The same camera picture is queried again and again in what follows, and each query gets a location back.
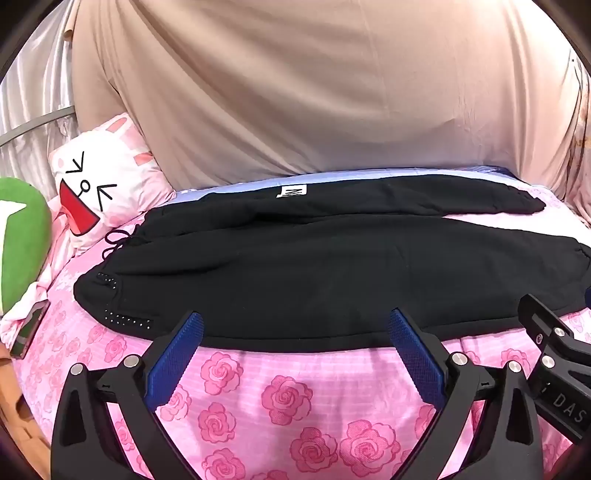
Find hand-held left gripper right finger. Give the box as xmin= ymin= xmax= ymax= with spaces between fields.
xmin=388 ymin=308 xmax=546 ymax=480

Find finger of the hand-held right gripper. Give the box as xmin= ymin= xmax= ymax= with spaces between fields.
xmin=517 ymin=294 xmax=591 ymax=377

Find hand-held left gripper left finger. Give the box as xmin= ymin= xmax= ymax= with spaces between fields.
xmin=51 ymin=310 xmax=205 ymax=480

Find black pants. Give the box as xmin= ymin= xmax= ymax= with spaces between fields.
xmin=74 ymin=173 xmax=591 ymax=350

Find pink rose bedsheet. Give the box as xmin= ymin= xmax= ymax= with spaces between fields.
xmin=0 ymin=182 xmax=591 ymax=480

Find dark smartphone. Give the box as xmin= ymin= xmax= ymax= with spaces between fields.
xmin=9 ymin=300 xmax=51 ymax=360

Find light blue striped sheet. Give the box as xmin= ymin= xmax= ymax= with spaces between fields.
xmin=171 ymin=164 xmax=522 ymax=205

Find green plush cushion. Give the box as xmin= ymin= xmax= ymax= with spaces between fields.
xmin=0 ymin=178 xmax=53 ymax=315

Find white rabbit face pillow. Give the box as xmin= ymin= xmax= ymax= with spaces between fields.
xmin=48 ymin=112 xmax=175 ymax=254

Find floral patterned curtain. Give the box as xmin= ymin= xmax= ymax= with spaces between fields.
xmin=561 ymin=46 xmax=591 ymax=214

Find grey metal rod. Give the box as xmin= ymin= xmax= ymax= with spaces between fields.
xmin=0 ymin=105 xmax=77 ymax=149

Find beige hanging cloth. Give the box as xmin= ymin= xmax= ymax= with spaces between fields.
xmin=65 ymin=0 xmax=579 ymax=191

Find silver satin curtain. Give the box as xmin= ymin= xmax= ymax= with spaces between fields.
xmin=0 ymin=0 xmax=85 ymax=185

